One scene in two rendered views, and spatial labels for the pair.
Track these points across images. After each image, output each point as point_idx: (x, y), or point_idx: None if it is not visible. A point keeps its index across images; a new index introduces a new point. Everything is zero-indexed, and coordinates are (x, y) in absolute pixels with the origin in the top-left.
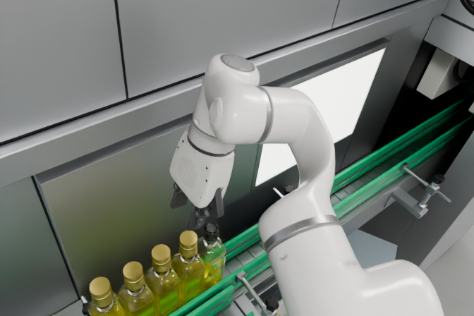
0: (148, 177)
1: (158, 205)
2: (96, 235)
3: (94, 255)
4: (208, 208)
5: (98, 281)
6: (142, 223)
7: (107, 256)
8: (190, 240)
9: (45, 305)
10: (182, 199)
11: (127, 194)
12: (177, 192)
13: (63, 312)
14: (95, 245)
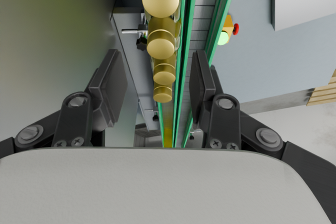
0: (2, 65)
1: None
2: (92, 69)
3: (102, 48)
4: (241, 142)
5: (157, 98)
6: None
7: (101, 28)
8: (168, 1)
9: (115, 45)
10: (118, 85)
11: (48, 79)
12: (112, 123)
13: (119, 27)
14: (97, 58)
